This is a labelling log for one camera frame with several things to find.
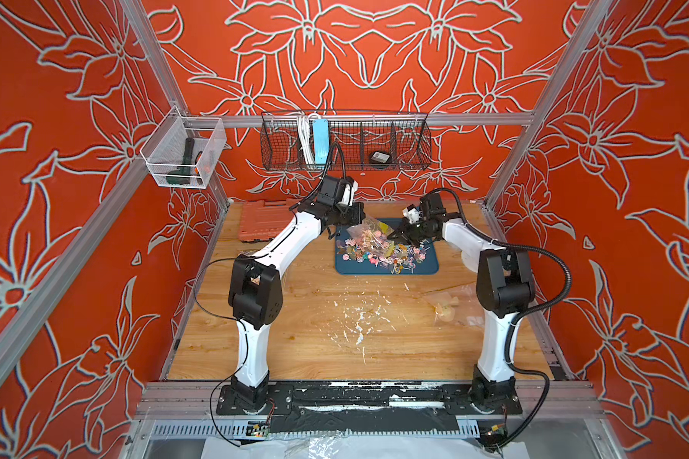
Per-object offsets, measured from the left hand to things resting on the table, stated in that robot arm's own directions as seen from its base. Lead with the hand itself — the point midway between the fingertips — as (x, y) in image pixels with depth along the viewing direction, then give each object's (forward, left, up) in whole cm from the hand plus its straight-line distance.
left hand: (365, 211), depth 88 cm
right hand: (0, -9, -10) cm, 13 cm away
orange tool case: (+8, +40, -17) cm, 44 cm away
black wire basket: (+33, +9, +5) cm, 34 cm away
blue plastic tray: (-5, -24, -22) cm, 33 cm away
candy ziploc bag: (-3, -3, -9) cm, 10 cm away
